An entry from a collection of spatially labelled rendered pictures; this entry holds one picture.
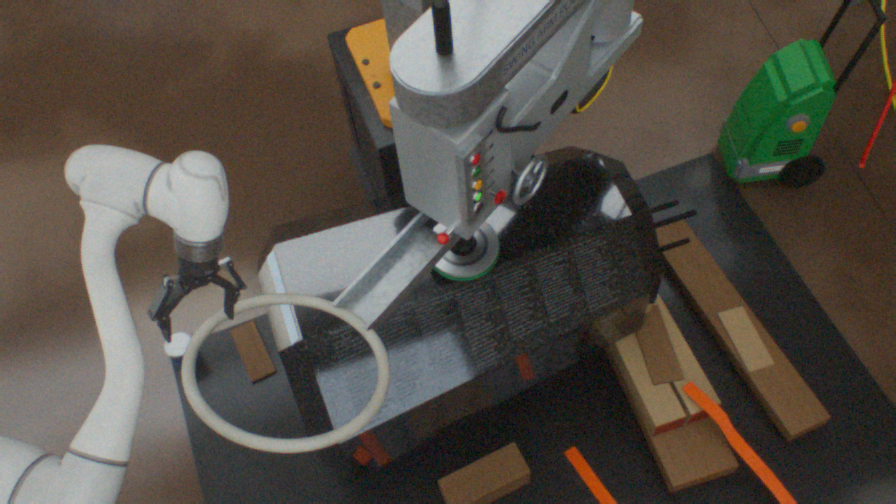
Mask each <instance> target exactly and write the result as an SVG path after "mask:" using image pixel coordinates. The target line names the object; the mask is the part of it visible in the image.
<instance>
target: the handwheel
mask: <svg viewBox="0 0 896 504"><path fill-rule="evenodd" d="M536 164H537V165H536ZM535 165H536V167H535V168H534V170H533V171H531V170H532V168H533V167H534V166H535ZM540 168H541V169H540ZM539 169H540V172H539V175H538V174H537V173H538V171H539ZM547 169H548V158H547V157H546V156H545V155H543V154H540V155H537V156H535V157H534V158H533V159H532V160H531V161H530V162H529V163H528V164H527V165H526V166H525V168H524V169H523V170H521V169H519V168H517V167H514V168H513V170H512V172H511V173H512V174H513V175H515V176H516V177H518V179H517V181H516V184H515V186H514V190H513V196H512V197H513V201H514V203H515V204H517V205H522V204H524V203H526V202H527V201H528V200H530V199H531V198H532V196H533V195H534V194H535V193H536V191H537V190H538V189H539V187H540V185H541V184H542V182H543V180H544V177H545V175H546V172H547ZM523 187H527V188H528V192H527V193H526V194H525V195H524V196H523V197H521V198H519V194H520V190H521V189H522V188H523Z"/></svg>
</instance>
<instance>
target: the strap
mask: <svg viewBox="0 0 896 504"><path fill-rule="evenodd" d="M682 390H683V391H684V392H685V393H686V394H687V395H688V396H690V397H691V398H692V399H693V400H694V401H695V402H696V403H697V404H698V405H700V406H701V407H702V408H703V409H704V410H705V411H706V412H707V413H708V414H709V415H710V416H711V417H712V418H713V419H714V420H715V421H716V422H717V424H718V425H719V426H720V428H721V430H722V431H723V433H724V435H725V436H726V438H727V440H728V441H729V443H730V444H731V445H732V446H733V448H734V449H735V450H736V451H737V452H738V454H739V455H740V456H741V457H742V458H743V459H744V460H745V462H746V463H747V464H748V465H749V466H750V467H751V468H752V469H753V471H754V472H755V473H756V474H757V475H758V476H759V477H760V479H761V480H762V481H763V482H764V483H765V484H766V486H767V487H768V488H769V489H770V490H771V491H772V493H773V494H774V495H775V497H776V498H777V499H778V500H779V502H780V503H781V504H797V503H796V502H795V501H794V499H793V498H792V497H791V496H790V494H789V493H788V492H787V490H786V489H785V488H784V487H783V486H782V484H781V483H780V482H779V480H778V479H777V478H776V477H775V475H774V474H773V473H772V472H771V471H770V470H769V468H768V467H767V466H766V465H765V464H764V463H763V462H762V460H761V459H760V458H759V457H758V456H757V455H756V454H755V453H754V452H753V450H752V449H751V448H750V447H749V446H748V445H747V444H746V442H745V441H744V440H743V439H742V438H741V437H740V435H739V434H738V433H737V432H736V430H735V429H734V428H733V427H732V425H731V423H730V421H729V419H728V417H727V415H726V414H725V413H724V411H723V410H722V409H721V408H720V407H719V406H718V405H717V404H716V403H715V402H714V401H713V400H711V399H710V398H709V397H708V396H707V395H706V394H705V393H704V392H702V391H701V390H700V389H699V388H698V387H697V386H696V385H695V384H693V383H692V382H691V381H690V382H689V383H687V384H686V385H685V386H684V387H683V388H682ZM564 453H565V455H566V456H567V457H568V459H569V460H570V462H571V463H572V464H573V466H574V467H575V469H576V470H577V471H578V473H579V474H580V476H581V477H582V478H583V480H584V481H585V483H586V484H587V485H588V487H589V488H590V490H591V491H592V492H593V494H594V495H595V497H596V498H597V499H598V500H599V502H600V503H601V504H617V502H616V501H615V500H614V499H613V498H612V496H611V495H610V494H609V493H608V491H607V490H606V489H605V487H604V486H603V485H602V483H601V482H600V480H599V479H598V478H597V476H596V475H595V474H594V472H593V471H592V469H591V468H590V467H589V465H588V464H587V463H586V461H585V460H584V458H583V457H582V456H581V454H580V453H579V452H578V450H577V449H576V447H575V446H574V447H572V448H570V449H569V450H567V451H566V452H564Z"/></svg>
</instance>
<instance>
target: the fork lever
mask: <svg viewBox="0 0 896 504"><path fill-rule="evenodd" d="M430 218H431V217H429V216H428V215H426V214H424V213H423V212H420V213H419V214H418V215H417V216H416V217H415V218H414V219H413V220H412V221H411V222H410V223H409V224H408V225H407V226H406V227H405V228H404V229H403V230H402V231H401V232H400V233H399V234H398V235H397V236H396V237H395V239H394V240H393V241H392V242H391V243H390V244H389V245H388V246H387V247H386V248H385V249H384V250H383V251H382V252H381V253H380V254H379V255H378V256H377V257H376V258H375V259H374V260H373V261H372V262H371V263H370V264H369V266H368V267H367V268H366V269H365V270H364V271H363V272H362V273H361V274H360V275H359V276H358V277H357V278H356V279H355V280H354V281H353V282H352V283H351V284H350V285H349V286H348V287H347V288H346V289H345V290H344V291H343V292H342V294H341V295H340V296H339V297H338V298H337V299H336V300H335V301H334V302H333V303H332V306H333V307H334V308H335V309H336V308H337V307H338V306H340V305H341V306H343V307H345V308H347V309H349V310H350V311H352V312H354V313H355V314H356V315H358V316H359V317H361V318H362V319H363V320H364V321H365V322H366V325H365V326H364V329H365V330H366V331H369V330H370V329H373V330H374V331H376V330H377V329H378V328H379V326H380V325H381V324H382V323H383V322H384V321H385V320H386V319H387V318H388V317H389V316H390V314H391V313H392V312H393V311H394V310H395V309H396V308H397V307H398V306H399V305H400V304H401V302H402V301H403V300H404V299H405V298H406V297H407V296H408V295H409V294H410V293H411V292H412V291H413V289H414V288H415V287H416V286H417V285H418V284H419V283H420V282H421V281H422V280H423V279H424V277H425V276H426V275H427V274H428V273H429V272H430V271H431V270H432V269H433V268H434V267H435V265H436V264H437V263H438V262H439V261H440V260H441V259H442V258H443V257H444V256H445V255H446V253H447V252H448V251H449V250H450V249H451V248H452V247H453V246H454V245H455V244H456V243H457V242H458V240H459V239H460V238H461V236H459V235H458V234H456V233H454V232H452V233H451V234H450V236H449V241H448V243H447V244H444V245H442V244H440V243H439V242H438V241H437V236H438V235H439V234H438V233H437V232H435V231H433V230H432V229H430V228H429V227H427V226H426V225H424V224H425V223H426V222H427V221H428V220H429V219H430Z"/></svg>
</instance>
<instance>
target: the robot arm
mask: <svg viewBox="0 0 896 504"><path fill-rule="evenodd" d="M65 179H66V182H67V183H68V185H69V186H70V188H71V189H72V191H73V192H74V193H75V194H77V195H80V196H81V201H80V205H81V206H82V208H83V210H84V212H85V225H84V230H83V235H82V242H81V260H82V267H83V273H84V277H85V281H86V285H87V289H88V293H89V296H90V300H91V304H92V308H93V312H94V316H95V319H96V323H97V327H98V331H99V335H100V339H101V343H102V347H103V351H104V356H105V363H106V377H105V383H104V386H103V390H102V392H101V395H100V397H99V399H98V400H97V402H96V404H95V406H94V407H93V409H92V411H91V412H90V414H89V416H88V417H87V419H86V421H85V422H84V424H83V425H82V427H81V428H80V430H79V431H78V433H77V434H76V436H75V437H74V439H73V440H72V442H71V444H70V446H69V448H68V450H67V451H66V453H65V455H64V456H59V455H55V454H52V453H49V452H47V451H45V450H43V449H41V448H40V447H37V446H35V445H32V444H30V443H27V442H24V441H21V440H18V439H14V438H11V437H7V436H3V435H0V504H115V503H116V501H117V498H118V496H119V493H120V491H121V488H122V484H123V480H124V476H125V473H126V469H127V466H128V462H129V459H130V454H131V449H132V443H133V437H134V433H135V428H136V424H137V419H138V415H139V410H140V406H141V401H142V396H143V390H144V378H145V372H144V360H143V354H142V349H141V345H140V341H139V338H138V335H137V331H136V328H135V325H134V322H133V319H132V316H131V313H130V309H129V306H128V303H127V300H126V297H125V294H124V291H123V288H122V285H121V281H120V278H119V275H118V272H117V268H116V264H115V258H114V252H115V246H116V242H117V240H118V238H119V236H120V234H121V233H122V232H123V231H124V230H125V229H126V228H128V227H130V226H132V225H135V224H137V223H138V221H139V220H140V218H142V217H143V216H144V215H146V214H147V215H150V216H153V217H155V218H157V219H159V220H161V221H163V222H165V223H166V224H168V225H169V226H171V227H172V228H173V234H174V249H175V252H176V254H177V255H178V266H179V271H178V273H177V275H174V276H170V277H169V275H168V274H164V275H163V276H162V284H161V286H160V288H159V290H158V291H157V293H156V295H155V297H154V299H153V301H152V303H151V305H150V307H149V308H148V310H147V314H148V315H149V317H150V318H151V320H152V321H156V320H157V325H158V327H159V328H160V330H161V331H162V336H163V337H164V338H165V340H166V341H167V343H171V342H172V335H171V318H170V316H169V315H170V314H171V312H172V311H173V310H174V309H175V308H176V306H177V305H178V304H179V303H180V301H181V300H182V299H183V298H184V297H185V296H186V295H189V293H190V292H191V291H192V290H195V289H198V288H200V287H203V286H207V285H208V284H209V283H210V282H212V283H214V284H215V285H219V286H220V287H222V288H224V289H225V297H224V313H225V314H226V315H227V317H228V318H229V319H230V320H234V305H235V304H237V302H238V297H240V296H241V293H240V292H239V291H240V290H245V289H247V285H246V284H245V283H244V281H243V280H242V279H241V277H240V276H239V274H238V273H237V272H236V270H235V269H234V263H233V261H232V260H231V259H230V258H229V256H228V255H224V256H223V260H220V261H219V255H220V254H221V252H222V250H223V234H224V223H225V221H226V219H227V214H228V204H229V197H228V186H227V180H226V175H225V172H224V169H223V166H222V164H221V162H220V161H219V160H218V159H217V158H216V157H215V156H213V155H211V154H209V153H207V152H203V151H188V152H185V153H183V154H182V155H180V156H179V157H178V158H177V159H176V160H175V161H174V162H173V163H172V164H169V163H165V162H163V161H160V160H158V159H155V158H154V157H152V156H149V155H146V154H144V153H140V152H137V151H133V150H130V149H126V148H121V147H116V146H110V145H88V146H84V147H82V148H80V149H78V150H76V151H75V152H74V153H73V154H72V155H71V156H70V157H69V159H68V161H67V163H66V165H65ZM221 267H222V268H223V269H226V270H228V272H229V273H230V274H231V276H232V277H233V278H234V279H235V281H236V282H237V283H235V284H233V283H231V282H230V281H228V280H226V279H225V278H223V277H221V276H220V275H218V274H217V273H218V272H219V270H220V268H221ZM175 284H176V286H175ZM183 285H185V286H186V287H187V288H185V287H184V286H183ZM173 288H174V289H173Z"/></svg>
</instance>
